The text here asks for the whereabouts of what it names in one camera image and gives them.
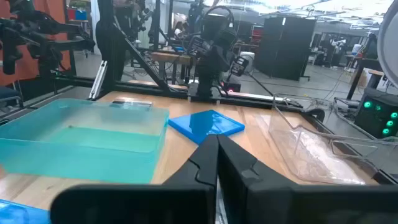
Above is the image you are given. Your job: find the black background table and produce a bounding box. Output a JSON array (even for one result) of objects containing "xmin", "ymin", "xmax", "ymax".
[{"xmin": 346, "ymin": 57, "xmax": 386, "ymax": 100}]

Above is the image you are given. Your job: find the teal translucent plastic bin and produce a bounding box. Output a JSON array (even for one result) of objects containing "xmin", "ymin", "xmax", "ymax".
[{"xmin": 0, "ymin": 98, "xmax": 170, "ymax": 185}]

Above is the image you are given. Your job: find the blue chair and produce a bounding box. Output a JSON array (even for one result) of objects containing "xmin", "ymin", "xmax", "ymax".
[{"xmin": 0, "ymin": 86, "xmax": 24, "ymax": 110}]

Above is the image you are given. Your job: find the white bucket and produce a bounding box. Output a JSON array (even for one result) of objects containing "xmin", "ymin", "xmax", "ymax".
[{"xmin": 239, "ymin": 51, "xmax": 256, "ymax": 74}]

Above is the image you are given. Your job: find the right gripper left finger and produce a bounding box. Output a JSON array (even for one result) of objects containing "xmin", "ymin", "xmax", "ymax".
[{"xmin": 50, "ymin": 133, "xmax": 219, "ymax": 224}]

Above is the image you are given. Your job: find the person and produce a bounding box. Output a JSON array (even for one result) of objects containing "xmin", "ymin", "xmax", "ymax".
[{"xmin": 173, "ymin": 21, "xmax": 187, "ymax": 40}]

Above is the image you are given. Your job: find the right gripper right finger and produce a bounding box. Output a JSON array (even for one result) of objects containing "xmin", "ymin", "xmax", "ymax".
[{"xmin": 216, "ymin": 134, "xmax": 398, "ymax": 224}]

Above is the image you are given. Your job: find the grey jewel case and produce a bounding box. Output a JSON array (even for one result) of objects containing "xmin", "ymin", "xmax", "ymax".
[{"xmin": 109, "ymin": 98, "xmax": 154, "ymax": 110}]

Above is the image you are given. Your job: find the black box with red light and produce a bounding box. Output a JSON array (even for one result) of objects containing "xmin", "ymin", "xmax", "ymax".
[{"xmin": 220, "ymin": 81, "xmax": 242, "ymax": 93}]

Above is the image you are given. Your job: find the black cabinet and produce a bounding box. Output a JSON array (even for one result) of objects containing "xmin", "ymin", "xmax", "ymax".
[{"xmin": 254, "ymin": 16, "xmax": 317, "ymax": 82}]

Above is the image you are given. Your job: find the black computer with green lights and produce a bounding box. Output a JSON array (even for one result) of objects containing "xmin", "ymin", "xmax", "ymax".
[{"xmin": 354, "ymin": 86, "xmax": 398, "ymax": 139}]

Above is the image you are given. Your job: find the clear plastic tray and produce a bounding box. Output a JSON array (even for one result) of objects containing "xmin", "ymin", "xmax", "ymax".
[{"xmin": 267, "ymin": 92, "xmax": 398, "ymax": 187}]

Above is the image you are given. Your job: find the wooden background table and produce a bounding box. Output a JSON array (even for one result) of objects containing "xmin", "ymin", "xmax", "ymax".
[{"xmin": 150, "ymin": 51, "xmax": 195, "ymax": 85}]

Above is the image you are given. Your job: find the silver aluminium bar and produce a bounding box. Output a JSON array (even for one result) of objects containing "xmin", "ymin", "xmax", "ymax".
[{"xmin": 88, "ymin": 60, "xmax": 108, "ymax": 100}]

